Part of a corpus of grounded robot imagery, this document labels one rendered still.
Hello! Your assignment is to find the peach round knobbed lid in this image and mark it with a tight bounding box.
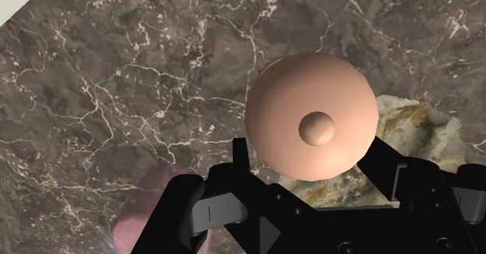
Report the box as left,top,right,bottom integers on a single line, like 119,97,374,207
244,52,379,182

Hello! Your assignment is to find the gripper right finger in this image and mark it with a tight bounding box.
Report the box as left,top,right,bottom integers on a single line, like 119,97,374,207
357,135,486,254

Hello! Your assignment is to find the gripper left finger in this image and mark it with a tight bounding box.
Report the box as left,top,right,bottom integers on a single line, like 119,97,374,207
130,137,318,254

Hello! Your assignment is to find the beige rough rock-like lump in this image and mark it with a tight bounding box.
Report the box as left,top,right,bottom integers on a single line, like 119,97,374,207
279,94,467,209

